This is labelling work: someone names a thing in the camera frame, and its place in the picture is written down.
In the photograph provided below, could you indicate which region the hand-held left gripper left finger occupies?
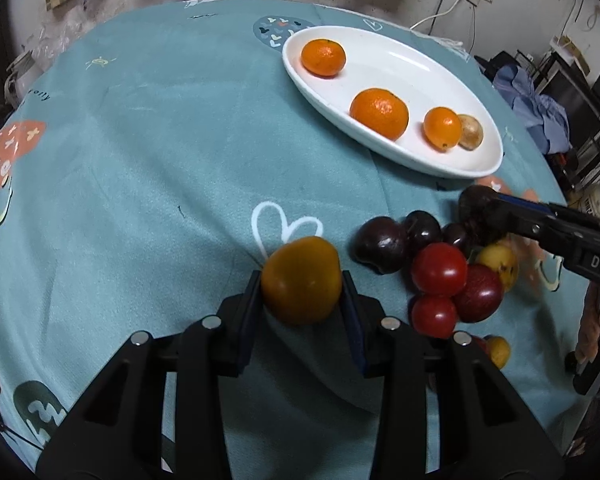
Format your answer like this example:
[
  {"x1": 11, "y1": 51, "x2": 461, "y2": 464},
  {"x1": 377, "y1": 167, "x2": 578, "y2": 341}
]
[{"x1": 35, "y1": 270, "x2": 263, "y2": 480}]

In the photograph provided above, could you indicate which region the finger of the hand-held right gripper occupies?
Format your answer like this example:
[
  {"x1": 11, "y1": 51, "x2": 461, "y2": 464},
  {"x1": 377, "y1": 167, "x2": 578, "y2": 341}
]
[
  {"x1": 480, "y1": 186, "x2": 561, "y2": 226},
  {"x1": 467, "y1": 219, "x2": 545, "y2": 250}
]

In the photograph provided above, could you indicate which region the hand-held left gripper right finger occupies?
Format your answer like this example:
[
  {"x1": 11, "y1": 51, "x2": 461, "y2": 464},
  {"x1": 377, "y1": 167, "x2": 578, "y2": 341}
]
[{"x1": 340, "y1": 270, "x2": 567, "y2": 480}]

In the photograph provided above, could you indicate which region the yellow plum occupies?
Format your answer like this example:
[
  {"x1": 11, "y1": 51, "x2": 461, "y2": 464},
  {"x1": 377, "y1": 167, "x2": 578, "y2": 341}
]
[{"x1": 475, "y1": 242, "x2": 519, "y2": 293}]

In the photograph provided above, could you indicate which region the dark cherry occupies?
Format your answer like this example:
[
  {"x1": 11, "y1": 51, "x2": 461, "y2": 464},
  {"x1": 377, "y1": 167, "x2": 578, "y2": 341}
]
[
  {"x1": 402, "y1": 210, "x2": 443, "y2": 251},
  {"x1": 457, "y1": 185, "x2": 501, "y2": 233},
  {"x1": 441, "y1": 221, "x2": 476, "y2": 257}
]

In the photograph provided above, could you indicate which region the orange-brown tomato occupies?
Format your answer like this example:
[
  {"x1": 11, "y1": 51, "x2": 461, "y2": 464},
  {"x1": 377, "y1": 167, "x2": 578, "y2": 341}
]
[{"x1": 260, "y1": 236, "x2": 342, "y2": 326}]

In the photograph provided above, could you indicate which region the red plum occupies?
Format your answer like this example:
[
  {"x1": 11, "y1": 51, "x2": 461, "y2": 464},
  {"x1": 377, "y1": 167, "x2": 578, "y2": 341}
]
[{"x1": 452, "y1": 263, "x2": 505, "y2": 323}]

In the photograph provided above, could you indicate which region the large dark plum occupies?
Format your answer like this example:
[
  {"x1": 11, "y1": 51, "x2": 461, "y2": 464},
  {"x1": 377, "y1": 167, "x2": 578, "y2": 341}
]
[{"x1": 350, "y1": 216, "x2": 410, "y2": 275}]

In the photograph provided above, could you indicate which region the red tomato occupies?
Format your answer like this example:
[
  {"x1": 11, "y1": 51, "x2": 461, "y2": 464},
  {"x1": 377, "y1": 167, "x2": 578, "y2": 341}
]
[
  {"x1": 411, "y1": 294, "x2": 458, "y2": 339},
  {"x1": 411, "y1": 242, "x2": 468, "y2": 297}
]

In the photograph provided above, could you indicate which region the small yellow fruit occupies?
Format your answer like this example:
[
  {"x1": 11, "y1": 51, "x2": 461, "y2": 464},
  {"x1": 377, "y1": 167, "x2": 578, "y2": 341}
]
[{"x1": 485, "y1": 336, "x2": 512, "y2": 370}]

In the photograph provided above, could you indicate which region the white oval plate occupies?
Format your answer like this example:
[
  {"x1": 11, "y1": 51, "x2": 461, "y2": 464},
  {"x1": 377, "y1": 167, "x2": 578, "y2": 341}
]
[{"x1": 281, "y1": 25, "x2": 504, "y2": 179}]

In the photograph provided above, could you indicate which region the person's right hand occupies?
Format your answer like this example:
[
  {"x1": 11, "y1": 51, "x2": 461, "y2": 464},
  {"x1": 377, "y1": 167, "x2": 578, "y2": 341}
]
[{"x1": 576, "y1": 284, "x2": 600, "y2": 367}]

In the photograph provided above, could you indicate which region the brown longan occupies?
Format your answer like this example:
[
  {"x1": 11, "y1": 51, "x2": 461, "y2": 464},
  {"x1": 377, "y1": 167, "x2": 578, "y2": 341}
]
[{"x1": 456, "y1": 114, "x2": 484, "y2": 151}]

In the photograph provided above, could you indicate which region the blue cloth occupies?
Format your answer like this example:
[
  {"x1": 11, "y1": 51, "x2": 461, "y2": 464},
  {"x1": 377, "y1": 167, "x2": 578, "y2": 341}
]
[{"x1": 492, "y1": 62, "x2": 573, "y2": 156}]

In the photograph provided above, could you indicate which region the small orange mandarin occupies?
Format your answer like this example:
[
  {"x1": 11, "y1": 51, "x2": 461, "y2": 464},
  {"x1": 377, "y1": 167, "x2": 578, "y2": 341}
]
[{"x1": 423, "y1": 106, "x2": 463, "y2": 151}]

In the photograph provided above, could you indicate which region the dark monitor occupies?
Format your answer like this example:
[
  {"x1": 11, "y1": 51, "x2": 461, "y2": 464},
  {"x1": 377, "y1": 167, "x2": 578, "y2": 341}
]
[{"x1": 539, "y1": 52, "x2": 595, "y2": 112}]

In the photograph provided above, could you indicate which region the clear plastic bag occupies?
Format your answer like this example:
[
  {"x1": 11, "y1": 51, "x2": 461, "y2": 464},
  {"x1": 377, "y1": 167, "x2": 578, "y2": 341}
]
[{"x1": 24, "y1": 20, "x2": 87, "y2": 67}]

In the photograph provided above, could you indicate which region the white cable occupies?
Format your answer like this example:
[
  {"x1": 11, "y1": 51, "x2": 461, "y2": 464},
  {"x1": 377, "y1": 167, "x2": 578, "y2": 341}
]
[{"x1": 409, "y1": 0, "x2": 468, "y2": 31}]

